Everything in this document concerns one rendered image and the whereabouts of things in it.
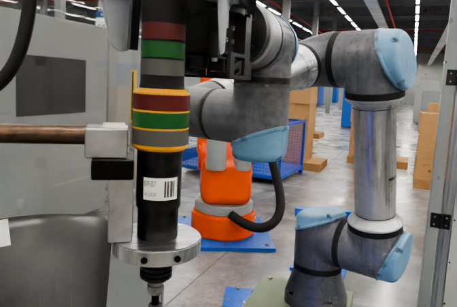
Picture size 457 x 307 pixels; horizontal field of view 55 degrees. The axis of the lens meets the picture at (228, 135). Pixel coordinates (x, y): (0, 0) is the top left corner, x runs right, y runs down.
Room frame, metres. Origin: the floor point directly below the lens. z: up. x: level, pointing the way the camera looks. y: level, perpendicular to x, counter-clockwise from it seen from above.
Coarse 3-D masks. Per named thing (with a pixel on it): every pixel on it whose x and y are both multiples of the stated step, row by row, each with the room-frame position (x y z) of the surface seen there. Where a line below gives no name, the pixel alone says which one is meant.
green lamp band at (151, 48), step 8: (144, 40) 0.32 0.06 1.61; (152, 40) 0.32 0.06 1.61; (144, 48) 0.32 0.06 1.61; (152, 48) 0.32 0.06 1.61; (160, 48) 0.32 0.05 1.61; (168, 48) 0.32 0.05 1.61; (176, 48) 0.32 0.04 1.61; (184, 48) 0.33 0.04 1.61; (152, 56) 0.32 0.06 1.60; (160, 56) 0.32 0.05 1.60; (168, 56) 0.32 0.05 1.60; (176, 56) 0.32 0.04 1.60; (184, 56) 0.33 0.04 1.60
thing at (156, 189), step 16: (144, 160) 0.32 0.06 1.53; (160, 160) 0.32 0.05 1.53; (176, 160) 0.32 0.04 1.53; (144, 176) 0.32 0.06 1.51; (160, 176) 0.32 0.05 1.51; (176, 176) 0.32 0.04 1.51; (144, 192) 0.32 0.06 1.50; (160, 192) 0.32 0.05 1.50; (176, 192) 0.32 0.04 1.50; (144, 208) 0.32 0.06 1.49; (160, 208) 0.32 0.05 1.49; (176, 208) 0.33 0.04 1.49; (144, 224) 0.32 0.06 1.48; (160, 224) 0.32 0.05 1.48; (176, 224) 0.33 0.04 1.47; (144, 240) 0.32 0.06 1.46; (160, 240) 0.32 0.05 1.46; (144, 272) 0.32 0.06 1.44; (160, 272) 0.32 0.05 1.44
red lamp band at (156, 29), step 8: (144, 24) 0.32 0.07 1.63; (152, 24) 0.32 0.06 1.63; (160, 24) 0.32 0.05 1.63; (168, 24) 0.32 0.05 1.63; (176, 24) 0.32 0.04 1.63; (144, 32) 0.32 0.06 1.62; (152, 32) 0.32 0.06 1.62; (160, 32) 0.32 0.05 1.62; (168, 32) 0.32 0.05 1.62; (176, 32) 0.32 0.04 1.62; (184, 32) 0.33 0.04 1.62; (184, 40) 0.33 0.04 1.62
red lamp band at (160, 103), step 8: (136, 96) 0.32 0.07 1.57; (144, 96) 0.31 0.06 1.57; (152, 96) 0.31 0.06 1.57; (160, 96) 0.31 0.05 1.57; (168, 96) 0.31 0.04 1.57; (176, 96) 0.32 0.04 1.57; (184, 96) 0.32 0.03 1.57; (136, 104) 0.32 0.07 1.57; (144, 104) 0.31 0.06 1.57; (152, 104) 0.31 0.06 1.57; (160, 104) 0.31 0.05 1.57; (168, 104) 0.31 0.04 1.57; (176, 104) 0.32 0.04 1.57; (184, 104) 0.32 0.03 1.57
